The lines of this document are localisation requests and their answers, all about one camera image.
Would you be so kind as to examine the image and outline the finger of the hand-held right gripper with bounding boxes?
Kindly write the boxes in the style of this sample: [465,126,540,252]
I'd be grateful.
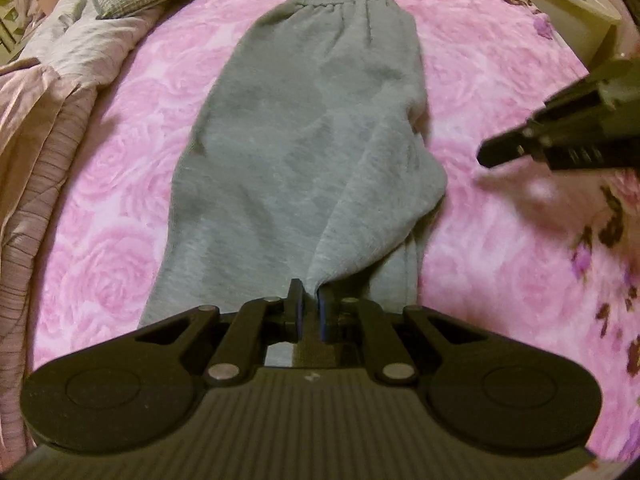
[525,72,618,136]
[476,110,640,172]

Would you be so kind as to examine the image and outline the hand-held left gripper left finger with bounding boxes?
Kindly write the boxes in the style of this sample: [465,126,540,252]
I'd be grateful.
[135,279,306,387]

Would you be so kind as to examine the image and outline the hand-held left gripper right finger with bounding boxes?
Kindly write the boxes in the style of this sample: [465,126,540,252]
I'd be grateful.
[317,284,494,382]

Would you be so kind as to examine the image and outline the grey sweat pants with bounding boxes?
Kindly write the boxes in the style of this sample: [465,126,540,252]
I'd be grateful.
[137,0,449,368]

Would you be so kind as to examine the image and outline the beige plastic bin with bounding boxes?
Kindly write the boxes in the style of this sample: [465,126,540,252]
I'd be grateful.
[497,0,622,63]

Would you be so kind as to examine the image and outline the pink floral bed sheet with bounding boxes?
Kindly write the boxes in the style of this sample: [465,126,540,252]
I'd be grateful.
[27,0,640,464]

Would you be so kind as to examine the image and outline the pale pink crumpled duvet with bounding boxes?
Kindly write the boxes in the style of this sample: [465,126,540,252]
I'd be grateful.
[0,0,167,461]

